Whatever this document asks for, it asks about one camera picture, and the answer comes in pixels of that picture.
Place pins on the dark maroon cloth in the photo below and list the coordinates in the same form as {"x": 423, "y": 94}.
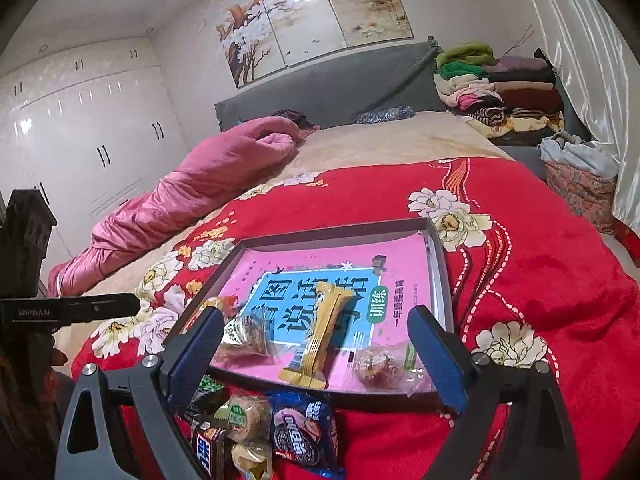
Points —
{"x": 295, "y": 122}

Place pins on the floral fabric basket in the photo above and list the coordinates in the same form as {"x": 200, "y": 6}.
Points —
{"x": 580, "y": 200}

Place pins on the pink book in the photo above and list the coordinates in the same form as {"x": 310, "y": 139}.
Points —
{"x": 395, "y": 260}

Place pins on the grey headboard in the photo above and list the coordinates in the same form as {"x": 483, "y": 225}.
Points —
{"x": 340, "y": 80}

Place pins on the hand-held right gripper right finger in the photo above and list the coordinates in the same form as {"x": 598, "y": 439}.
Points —
{"x": 440, "y": 355}

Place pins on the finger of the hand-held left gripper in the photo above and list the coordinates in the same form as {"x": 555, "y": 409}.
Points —
{"x": 100, "y": 307}

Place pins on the dark patterned pillow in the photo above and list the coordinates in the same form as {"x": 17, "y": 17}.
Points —
{"x": 385, "y": 115}

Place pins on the pink quilt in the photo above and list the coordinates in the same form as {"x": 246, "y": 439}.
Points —
{"x": 190, "y": 185}

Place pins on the small orange green packet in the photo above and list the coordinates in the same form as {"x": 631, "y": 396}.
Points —
{"x": 225, "y": 306}

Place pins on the tree blossom painting panel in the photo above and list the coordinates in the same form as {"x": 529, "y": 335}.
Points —
{"x": 245, "y": 35}

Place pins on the blue cookie packet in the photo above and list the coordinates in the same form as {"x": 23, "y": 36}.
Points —
{"x": 300, "y": 430}

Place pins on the dark shallow cardboard box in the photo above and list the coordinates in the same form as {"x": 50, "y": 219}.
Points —
{"x": 442, "y": 280}

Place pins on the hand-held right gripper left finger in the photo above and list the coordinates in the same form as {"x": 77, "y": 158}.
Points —
{"x": 192, "y": 355}

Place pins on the yellow snack bar packet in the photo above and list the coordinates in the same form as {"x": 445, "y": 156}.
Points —
{"x": 320, "y": 340}

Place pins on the branch painting panel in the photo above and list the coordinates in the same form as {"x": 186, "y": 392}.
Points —
{"x": 305, "y": 15}

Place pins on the landscape painting panel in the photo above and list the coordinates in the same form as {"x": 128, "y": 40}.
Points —
{"x": 370, "y": 0}

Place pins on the red cloth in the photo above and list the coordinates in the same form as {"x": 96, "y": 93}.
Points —
{"x": 627, "y": 235}

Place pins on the clear brown pastry packet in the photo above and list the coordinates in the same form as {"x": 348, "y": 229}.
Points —
{"x": 250, "y": 335}
{"x": 380, "y": 367}

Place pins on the white wardrobe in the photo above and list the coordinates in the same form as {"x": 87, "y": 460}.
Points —
{"x": 100, "y": 120}

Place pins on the black chocolate bar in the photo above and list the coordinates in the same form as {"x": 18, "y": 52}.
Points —
{"x": 205, "y": 455}

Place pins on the stack of folded clothes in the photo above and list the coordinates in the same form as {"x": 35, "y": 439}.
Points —
{"x": 520, "y": 90}

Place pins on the white satin curtain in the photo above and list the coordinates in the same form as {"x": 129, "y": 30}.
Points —
{"x": 590, "y": 60}

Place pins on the pale blue cloth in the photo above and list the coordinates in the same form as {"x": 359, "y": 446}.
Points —
{"x": 580, "y": 155}

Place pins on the red floral blanket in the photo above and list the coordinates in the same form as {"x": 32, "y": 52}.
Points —
{"x": 540, "y": 270}

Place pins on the dark green snack packet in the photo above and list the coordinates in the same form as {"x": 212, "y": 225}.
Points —
{"x": 207, "y": 390}

